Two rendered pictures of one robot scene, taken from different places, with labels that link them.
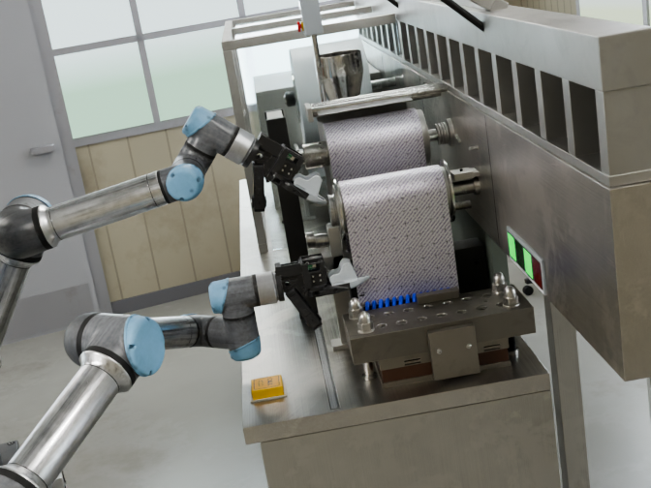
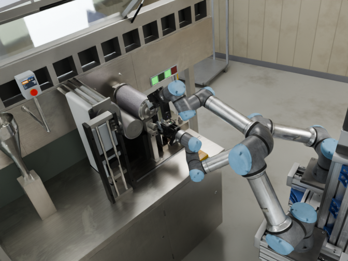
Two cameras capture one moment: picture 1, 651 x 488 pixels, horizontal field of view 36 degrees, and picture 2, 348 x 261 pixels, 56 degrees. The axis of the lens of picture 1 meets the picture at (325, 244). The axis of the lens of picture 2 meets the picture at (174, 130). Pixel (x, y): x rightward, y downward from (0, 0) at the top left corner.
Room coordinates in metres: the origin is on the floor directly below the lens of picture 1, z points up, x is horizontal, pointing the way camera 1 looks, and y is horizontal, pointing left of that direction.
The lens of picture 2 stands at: (3.05, 1.31, 2.31)
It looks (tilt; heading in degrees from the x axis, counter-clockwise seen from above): 38 degrees down; 235
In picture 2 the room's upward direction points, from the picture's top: 8 degrees counter-clockwise
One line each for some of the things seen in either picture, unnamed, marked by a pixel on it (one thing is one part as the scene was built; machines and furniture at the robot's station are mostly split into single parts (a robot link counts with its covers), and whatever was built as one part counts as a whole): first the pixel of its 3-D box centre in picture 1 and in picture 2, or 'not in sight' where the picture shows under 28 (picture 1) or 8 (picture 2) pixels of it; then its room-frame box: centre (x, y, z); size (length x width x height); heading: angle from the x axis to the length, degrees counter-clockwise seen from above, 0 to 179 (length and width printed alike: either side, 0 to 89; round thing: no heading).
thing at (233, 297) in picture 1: (234, 295); (191, 143); (2.18, 0.22, 1.11); 0.11 x 0.08 x 0.09; 92
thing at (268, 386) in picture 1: (266, 387); (200, 156); (2.09, 0.18, 0.91); 0.07 x 0.07 x 0.02; 2
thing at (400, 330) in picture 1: (436, 322); (159, 118); (2.08, -0.21, 1.00); 0.40 x 0.16 x 0.06; 92
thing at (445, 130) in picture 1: (438, 134); not in sight; (2.52, -0.33, 1.34); 0.07 x 0.07 x 0.07; 2
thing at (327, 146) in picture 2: not in sight; (330, 153); (1.62, 0.75, 0.98); 0.13 x 0.12 x 0.14; 57
